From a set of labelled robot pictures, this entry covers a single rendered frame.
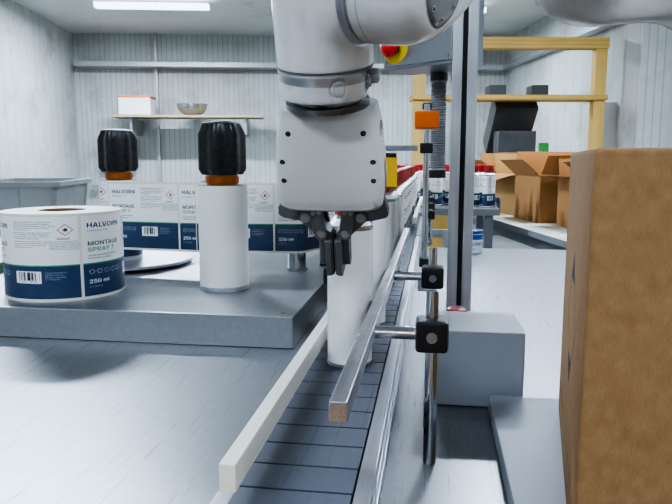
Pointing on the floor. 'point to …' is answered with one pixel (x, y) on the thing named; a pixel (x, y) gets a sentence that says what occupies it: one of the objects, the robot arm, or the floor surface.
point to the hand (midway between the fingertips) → (336, 251)
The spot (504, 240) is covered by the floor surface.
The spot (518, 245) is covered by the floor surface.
